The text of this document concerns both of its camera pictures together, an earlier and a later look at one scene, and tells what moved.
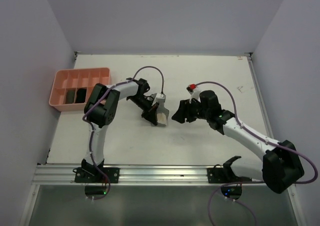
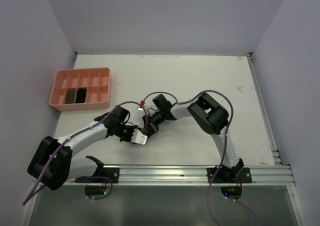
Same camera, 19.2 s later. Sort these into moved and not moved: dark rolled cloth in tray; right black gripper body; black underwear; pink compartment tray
Moved: right black gripper body
Not moved: pink compartment tray; dark rolled cloth in tray; black underwear
